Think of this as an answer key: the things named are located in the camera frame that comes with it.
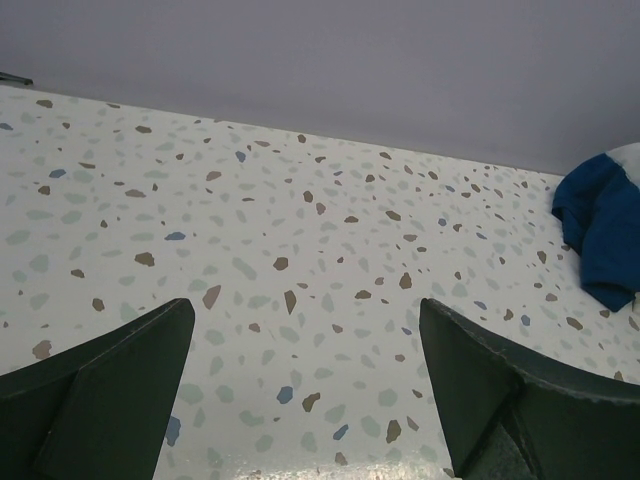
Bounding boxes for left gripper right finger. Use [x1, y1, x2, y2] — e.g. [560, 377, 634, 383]
[419, 299, 639, 479]

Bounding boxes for blue printed t shirt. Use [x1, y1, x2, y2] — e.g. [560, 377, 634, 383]
[551, 153, 639, 312]

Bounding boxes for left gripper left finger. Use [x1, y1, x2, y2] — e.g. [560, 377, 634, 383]
[1, 298, 195, 479]

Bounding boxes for white t shirt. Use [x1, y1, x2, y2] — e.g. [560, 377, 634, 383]
[606, 142, 640, 183]

